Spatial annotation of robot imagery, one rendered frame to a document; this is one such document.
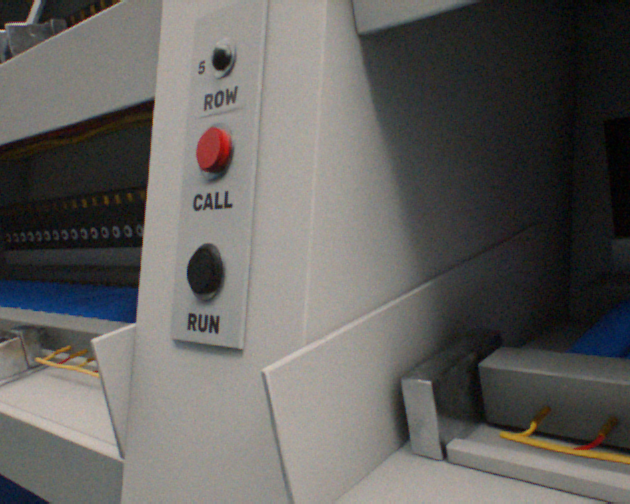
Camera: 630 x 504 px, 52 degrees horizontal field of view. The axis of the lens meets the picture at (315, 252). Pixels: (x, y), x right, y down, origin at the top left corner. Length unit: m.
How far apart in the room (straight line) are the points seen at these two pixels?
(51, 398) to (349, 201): 0.22
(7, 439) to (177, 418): 0.16
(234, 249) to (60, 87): 0.19
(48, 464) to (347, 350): 0.19
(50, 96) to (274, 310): 0.23
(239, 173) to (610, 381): 0.13
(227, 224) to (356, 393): 0.07
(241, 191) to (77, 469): 0.16
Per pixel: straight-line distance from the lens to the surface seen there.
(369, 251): 0.22
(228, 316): 0.22
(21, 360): 0.44
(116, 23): 0.33
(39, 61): 0.40
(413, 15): 0.21
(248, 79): 0.23
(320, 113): 0.20
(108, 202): 0.62
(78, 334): 0.41
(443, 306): 0.25
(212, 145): 0.23
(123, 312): 0.46
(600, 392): 0.22
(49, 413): 0.36
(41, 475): 0.37
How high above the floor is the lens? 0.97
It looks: 4 degrees up
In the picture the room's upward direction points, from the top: 4 degrees clockwise
